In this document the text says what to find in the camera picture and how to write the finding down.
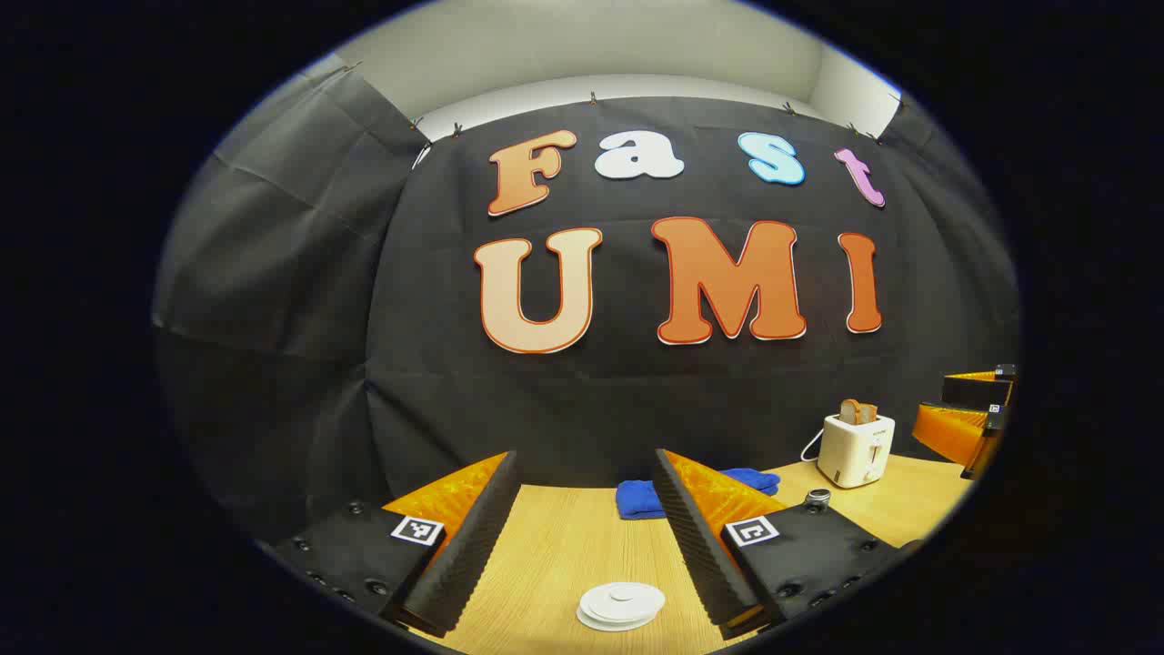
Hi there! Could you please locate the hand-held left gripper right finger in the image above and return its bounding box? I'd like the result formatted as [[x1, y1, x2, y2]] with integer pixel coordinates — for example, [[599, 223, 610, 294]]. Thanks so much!
[[652, 448, 919, 640]]

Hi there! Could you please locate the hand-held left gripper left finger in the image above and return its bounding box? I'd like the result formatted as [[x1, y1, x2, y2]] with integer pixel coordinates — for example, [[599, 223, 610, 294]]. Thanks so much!
[[273, 449, 524, 638]]

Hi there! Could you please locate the blue towel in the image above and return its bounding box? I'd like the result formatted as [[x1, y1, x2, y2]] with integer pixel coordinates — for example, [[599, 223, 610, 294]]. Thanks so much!
[[616, 468, 781, 521]]

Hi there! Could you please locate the white toaster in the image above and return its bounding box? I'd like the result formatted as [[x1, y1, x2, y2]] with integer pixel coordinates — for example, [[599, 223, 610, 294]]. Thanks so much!
[[817, 414, 897, 489]]

